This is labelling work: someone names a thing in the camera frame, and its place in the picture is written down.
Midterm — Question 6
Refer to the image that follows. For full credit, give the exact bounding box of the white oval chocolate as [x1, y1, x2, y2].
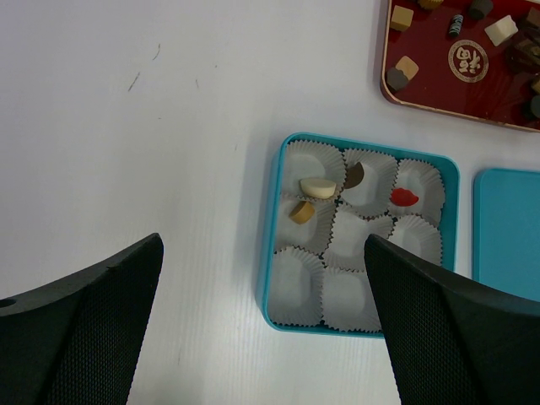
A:
[300, 177, 337, 199]

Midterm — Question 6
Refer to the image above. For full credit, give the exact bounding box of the white cube chocolate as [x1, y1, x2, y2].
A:
[484, 15, 518, 46]

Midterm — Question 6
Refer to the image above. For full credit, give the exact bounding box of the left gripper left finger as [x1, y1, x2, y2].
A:
[1, 233, 164, 404]

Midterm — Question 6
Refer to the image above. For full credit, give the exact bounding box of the red chocolate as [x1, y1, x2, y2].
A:
[390, 187, 419, 208]

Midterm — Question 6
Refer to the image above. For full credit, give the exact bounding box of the blue striped chocolate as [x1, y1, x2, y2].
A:
[448, 14, 464, 38]

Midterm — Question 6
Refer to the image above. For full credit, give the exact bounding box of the teal box lid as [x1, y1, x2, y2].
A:
[472, 168, 540, 301]

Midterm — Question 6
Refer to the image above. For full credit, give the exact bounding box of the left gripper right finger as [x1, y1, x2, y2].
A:
[364, 235, 539, 404]

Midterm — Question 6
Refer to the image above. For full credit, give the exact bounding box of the teal box with paper cups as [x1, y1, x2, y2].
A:
[256, 132, 460, 338]

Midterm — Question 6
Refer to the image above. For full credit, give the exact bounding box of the red rectangular tray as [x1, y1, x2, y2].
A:
[381, 1, 539, 132]

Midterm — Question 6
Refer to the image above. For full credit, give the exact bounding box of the tan round chocolate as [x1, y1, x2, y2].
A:
[289, 201, 315, 224]

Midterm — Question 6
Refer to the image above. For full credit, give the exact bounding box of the dark brown chocolate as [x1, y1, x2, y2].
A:
[343, 162, 365, 190]

